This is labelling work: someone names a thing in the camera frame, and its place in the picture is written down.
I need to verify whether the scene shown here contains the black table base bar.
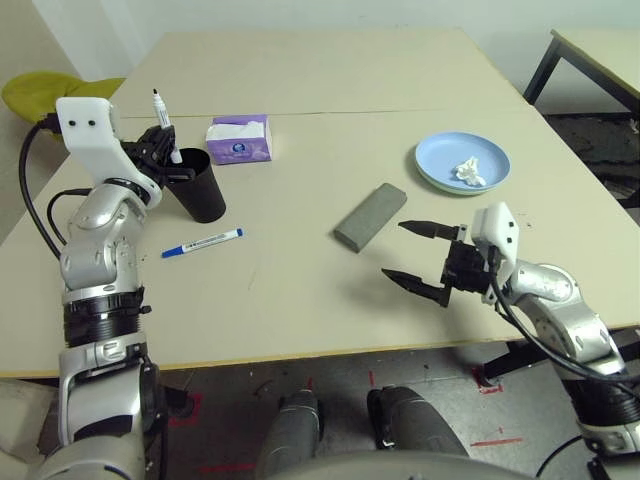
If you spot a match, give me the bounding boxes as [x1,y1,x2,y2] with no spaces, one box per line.
[482,342,551,381]
[162,389,194,409]

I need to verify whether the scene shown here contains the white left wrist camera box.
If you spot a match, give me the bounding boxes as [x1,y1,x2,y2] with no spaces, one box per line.
[54,97,162,209]

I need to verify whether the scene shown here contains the purple tissue box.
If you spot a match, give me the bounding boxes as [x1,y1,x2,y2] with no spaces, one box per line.
[205,114,275,166]

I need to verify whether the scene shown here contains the white marker with blue cap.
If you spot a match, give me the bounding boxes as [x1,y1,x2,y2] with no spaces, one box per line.
[160,227,245,260]

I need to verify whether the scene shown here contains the blue plate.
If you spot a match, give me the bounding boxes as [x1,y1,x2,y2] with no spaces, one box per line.
[414,131,512,194]

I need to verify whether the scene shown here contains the beige side table black legs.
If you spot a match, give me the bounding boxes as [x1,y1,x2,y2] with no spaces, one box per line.
[522,28,640,114]

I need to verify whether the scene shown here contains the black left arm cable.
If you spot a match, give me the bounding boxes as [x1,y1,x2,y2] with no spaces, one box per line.
[18,113,69,261]

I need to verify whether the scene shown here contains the grey robot leg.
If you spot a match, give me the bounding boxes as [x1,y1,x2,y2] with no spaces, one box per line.
[366,384,469,459]
[254,389,324,480]

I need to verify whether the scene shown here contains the white tissue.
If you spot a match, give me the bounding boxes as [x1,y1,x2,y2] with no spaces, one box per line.
[451,156,487,187]

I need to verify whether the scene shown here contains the black plastic cup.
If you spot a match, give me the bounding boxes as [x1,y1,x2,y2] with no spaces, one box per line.
[164,147,227,225]

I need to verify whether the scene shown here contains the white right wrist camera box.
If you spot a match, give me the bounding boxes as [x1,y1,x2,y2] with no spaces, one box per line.
[472,201,519,306]

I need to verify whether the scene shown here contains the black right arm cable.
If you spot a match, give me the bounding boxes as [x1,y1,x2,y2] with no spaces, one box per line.
[487,249,634,386]

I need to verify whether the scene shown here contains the grey right robot leg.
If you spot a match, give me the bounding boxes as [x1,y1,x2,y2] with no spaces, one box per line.
[366,384,469,459]

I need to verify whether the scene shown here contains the yellow-green chair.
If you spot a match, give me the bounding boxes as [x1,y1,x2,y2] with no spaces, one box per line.
[1,71,126,125]

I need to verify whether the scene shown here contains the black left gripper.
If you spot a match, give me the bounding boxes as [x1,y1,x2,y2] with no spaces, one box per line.
[118,125,197,185]

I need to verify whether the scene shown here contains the grey glasses case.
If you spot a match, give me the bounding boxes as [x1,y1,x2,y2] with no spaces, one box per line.
[333,182,407,255]

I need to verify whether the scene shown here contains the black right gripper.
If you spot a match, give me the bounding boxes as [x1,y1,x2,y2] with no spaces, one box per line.
[380,218,495,310]

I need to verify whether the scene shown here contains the grey robot torso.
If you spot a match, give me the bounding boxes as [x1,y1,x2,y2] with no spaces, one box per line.
[249,449,551,480]

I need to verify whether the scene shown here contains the white marker with black tip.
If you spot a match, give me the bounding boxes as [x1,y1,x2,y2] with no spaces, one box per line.
[151,88,184,164]

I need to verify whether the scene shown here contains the grey left robot leg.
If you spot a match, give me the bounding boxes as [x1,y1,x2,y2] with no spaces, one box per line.
[254,389,324,480]

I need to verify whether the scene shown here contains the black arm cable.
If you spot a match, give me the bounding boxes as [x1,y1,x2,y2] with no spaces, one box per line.
[18,113,69,261]
[487,249,634,386]

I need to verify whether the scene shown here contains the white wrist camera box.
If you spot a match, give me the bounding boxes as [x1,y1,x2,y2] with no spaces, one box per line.
[54,97,162,209]
[472,201,519,306]

